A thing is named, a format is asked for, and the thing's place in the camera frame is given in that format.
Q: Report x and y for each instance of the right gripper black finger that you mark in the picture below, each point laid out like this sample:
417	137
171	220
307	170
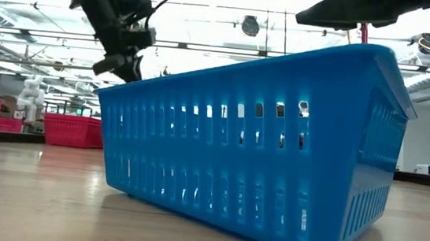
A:
360	10

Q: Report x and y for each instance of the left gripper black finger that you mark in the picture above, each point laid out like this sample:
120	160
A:
130	72
107	64

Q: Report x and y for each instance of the red narrow strip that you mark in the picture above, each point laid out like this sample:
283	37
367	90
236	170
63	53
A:
364	34

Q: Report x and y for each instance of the small dark ceiling fixture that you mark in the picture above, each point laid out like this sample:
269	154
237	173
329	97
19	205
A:
164	71

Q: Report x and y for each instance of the thin black ceiling pole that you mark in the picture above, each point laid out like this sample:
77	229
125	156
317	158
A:
285	24

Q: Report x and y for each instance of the white robot figure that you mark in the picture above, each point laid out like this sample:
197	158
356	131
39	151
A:
30	96

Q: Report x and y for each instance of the brown cardboard box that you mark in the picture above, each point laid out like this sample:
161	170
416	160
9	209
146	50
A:
9	104

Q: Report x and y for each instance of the blue slotted plastic basket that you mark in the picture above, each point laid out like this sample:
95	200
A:
235	158

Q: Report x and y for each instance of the small white box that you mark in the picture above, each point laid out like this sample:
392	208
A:
424	169

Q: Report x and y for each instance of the long ceiling light rail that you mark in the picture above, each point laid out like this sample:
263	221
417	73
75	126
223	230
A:
206	48

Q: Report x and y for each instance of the short ceiling light rail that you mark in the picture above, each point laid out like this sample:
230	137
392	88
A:
27	62

